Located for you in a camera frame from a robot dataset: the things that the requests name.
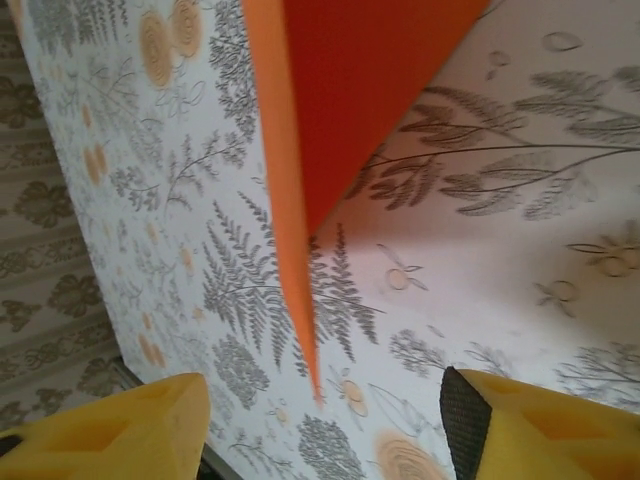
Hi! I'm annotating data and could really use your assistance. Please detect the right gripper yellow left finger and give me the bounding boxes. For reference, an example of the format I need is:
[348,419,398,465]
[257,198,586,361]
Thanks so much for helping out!
[0,372,212,480]

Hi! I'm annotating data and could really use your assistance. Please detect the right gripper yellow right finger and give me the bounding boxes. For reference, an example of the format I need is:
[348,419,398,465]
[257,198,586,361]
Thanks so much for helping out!
[439,366,640,480]

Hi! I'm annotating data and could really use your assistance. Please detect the orange cloth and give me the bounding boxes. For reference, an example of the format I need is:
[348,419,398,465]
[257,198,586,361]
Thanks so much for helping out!
[239,0,494,407]

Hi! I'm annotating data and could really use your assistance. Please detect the floral table cover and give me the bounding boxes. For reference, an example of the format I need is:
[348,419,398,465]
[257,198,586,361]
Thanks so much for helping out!
[9,0,640,480]

